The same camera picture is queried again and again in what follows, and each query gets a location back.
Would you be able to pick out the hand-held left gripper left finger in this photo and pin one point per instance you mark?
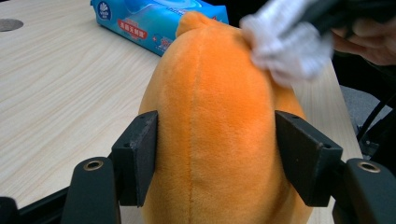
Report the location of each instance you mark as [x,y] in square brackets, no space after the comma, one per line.
[134,161]

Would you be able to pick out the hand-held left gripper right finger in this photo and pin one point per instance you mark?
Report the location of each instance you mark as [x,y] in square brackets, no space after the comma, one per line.
[308,161]

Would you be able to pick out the white wet wipe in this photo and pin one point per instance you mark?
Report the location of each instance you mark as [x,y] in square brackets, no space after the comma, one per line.
[289,53]

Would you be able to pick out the orange plush toy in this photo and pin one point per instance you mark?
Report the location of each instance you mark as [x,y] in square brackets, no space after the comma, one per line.
[218,124]

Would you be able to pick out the blue wet wipe pack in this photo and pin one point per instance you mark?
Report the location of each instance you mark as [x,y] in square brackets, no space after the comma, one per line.
[140,18]

